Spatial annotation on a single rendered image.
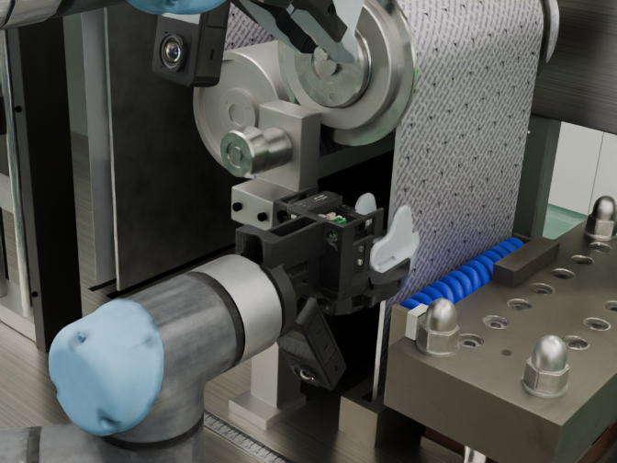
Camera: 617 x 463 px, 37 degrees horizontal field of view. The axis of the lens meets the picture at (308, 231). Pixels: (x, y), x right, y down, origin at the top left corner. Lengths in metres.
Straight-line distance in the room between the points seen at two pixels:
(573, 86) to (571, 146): 2.67
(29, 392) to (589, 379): 0.54
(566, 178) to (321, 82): 3.01
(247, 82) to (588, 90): 0.38
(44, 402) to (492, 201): 0.49
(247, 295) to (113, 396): 0.12
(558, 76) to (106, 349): 0.64
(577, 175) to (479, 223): 2.79
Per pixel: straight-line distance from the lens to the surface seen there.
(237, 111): 0.88
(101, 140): 1.08
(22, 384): 0.98
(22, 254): 1.01
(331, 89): 0.77
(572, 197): 3.75
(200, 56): 0.61
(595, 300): 0.91
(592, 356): 0.82
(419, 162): 0.80
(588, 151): 3.68
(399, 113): 0.75
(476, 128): 0.87
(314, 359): 0.73
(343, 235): 0.68
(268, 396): 0.90
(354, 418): 0.87
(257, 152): 0.75
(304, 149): 0.78
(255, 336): 0.63
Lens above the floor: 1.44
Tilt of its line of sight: 24 degrees down
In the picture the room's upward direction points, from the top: 3 degrees clockwise
